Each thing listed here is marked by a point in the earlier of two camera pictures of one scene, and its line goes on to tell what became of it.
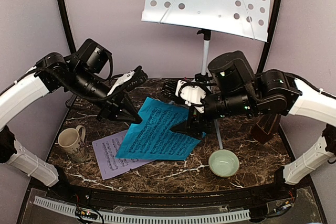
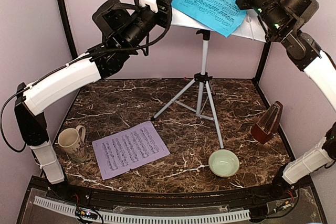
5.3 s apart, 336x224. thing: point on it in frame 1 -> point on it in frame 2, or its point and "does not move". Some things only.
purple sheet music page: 106,149 does not move
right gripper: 191,127 -> 243,1
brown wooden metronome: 265,127 does not move
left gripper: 113,106 -> 164,0
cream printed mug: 72,140 does not move
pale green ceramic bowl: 223,163 does not move
